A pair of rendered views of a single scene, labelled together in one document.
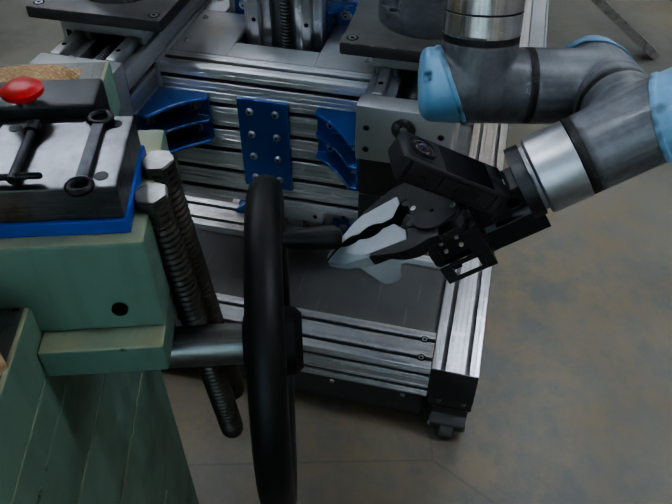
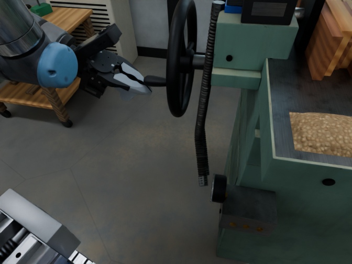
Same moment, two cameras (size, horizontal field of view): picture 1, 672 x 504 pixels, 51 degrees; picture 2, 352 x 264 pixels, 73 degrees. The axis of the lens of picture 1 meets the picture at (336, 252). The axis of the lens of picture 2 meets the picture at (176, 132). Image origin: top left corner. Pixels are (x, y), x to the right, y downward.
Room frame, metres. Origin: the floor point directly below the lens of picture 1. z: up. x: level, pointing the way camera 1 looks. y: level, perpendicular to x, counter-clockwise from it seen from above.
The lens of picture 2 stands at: (0.91, 0.20, 1.14)
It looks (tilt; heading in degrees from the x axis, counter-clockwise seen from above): 48 degrees down; 198
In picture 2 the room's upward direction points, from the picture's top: 3 degrees counter-clockwise
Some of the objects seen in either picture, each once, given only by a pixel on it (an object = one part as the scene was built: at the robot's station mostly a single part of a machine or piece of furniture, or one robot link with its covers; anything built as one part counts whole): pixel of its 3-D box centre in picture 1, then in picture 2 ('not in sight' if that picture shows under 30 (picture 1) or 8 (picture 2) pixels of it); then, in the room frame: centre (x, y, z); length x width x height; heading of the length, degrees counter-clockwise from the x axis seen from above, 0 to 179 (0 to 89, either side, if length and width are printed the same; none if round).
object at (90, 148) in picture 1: (90, 150); not in sight; (0.40, 0.17, 1.00); 0.10 x 0.02 x 0.01; 4
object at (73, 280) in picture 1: (80, 227); (251, 31); (0.42, 0.20, 0.91); 0.15 x 0.14 x 0.09; 4
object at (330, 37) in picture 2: not in sight; (312, 23); (0.41, 0.31, 0.94); 0.26 x 0.01 x 0.07; 4
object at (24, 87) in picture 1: (22, 90); not in sight; (0.45, 0.23, 1.02); 0.03 x 0.03 x 0.01
